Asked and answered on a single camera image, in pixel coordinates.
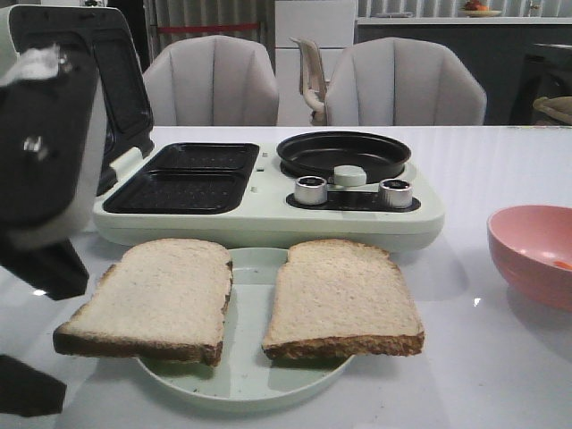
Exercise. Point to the red barrier belt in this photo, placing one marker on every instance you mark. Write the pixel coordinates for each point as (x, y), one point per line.
(209, 28)

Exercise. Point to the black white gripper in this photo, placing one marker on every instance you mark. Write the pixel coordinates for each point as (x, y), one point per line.
(52, 146)

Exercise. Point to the left silver control knob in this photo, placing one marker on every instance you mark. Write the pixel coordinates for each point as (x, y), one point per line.
(311, 190)

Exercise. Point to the light green round plate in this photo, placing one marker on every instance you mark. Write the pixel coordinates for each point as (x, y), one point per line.
(246, 380)

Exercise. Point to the right silver control knob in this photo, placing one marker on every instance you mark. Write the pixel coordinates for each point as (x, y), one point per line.
(395, 193)

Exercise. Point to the grey upholstered chair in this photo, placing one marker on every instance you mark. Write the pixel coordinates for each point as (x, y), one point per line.
(403, 82)
(213, 81)

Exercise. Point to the white refrigerator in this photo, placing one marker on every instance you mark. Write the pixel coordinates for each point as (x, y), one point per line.
(328, 23)

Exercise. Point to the beige office chair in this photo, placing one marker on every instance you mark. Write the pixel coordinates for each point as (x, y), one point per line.
(312, 82)

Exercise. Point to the green breakfast maker lid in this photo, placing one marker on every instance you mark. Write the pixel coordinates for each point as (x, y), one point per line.
(103, 33)

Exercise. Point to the silver control knob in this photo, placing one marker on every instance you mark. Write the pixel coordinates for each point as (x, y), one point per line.
(395, 193)
(311, 190)

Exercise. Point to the grey kitchen counter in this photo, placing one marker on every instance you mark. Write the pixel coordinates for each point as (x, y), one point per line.
(516, 60)

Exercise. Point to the green pan handle knob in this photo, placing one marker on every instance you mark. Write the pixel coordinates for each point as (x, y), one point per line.
(349, 175)

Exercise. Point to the white bread slice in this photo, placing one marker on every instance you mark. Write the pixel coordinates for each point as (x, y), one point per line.
(165, 299)
(338, 298)

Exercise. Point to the fruit plate on counter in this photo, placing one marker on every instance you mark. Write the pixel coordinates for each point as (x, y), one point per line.
(477, 9)

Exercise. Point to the left grey upholstered chair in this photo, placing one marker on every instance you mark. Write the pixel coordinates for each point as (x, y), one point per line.
(213, 81)

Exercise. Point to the black round frying pan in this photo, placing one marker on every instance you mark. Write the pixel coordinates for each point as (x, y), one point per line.
(318, 153)

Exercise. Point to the right grey upholstered chair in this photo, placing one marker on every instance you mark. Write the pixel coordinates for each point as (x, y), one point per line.
(403, 82)

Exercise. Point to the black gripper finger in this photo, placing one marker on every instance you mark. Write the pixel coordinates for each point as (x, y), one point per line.
(27, 392)

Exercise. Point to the pink bowl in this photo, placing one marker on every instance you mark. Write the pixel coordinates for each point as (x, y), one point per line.
(530, 246)

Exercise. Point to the green breakfast maker base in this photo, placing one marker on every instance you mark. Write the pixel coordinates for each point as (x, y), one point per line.
(237, 194)

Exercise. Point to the beige curtain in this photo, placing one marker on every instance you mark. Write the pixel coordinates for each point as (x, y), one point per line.
(208, 12)

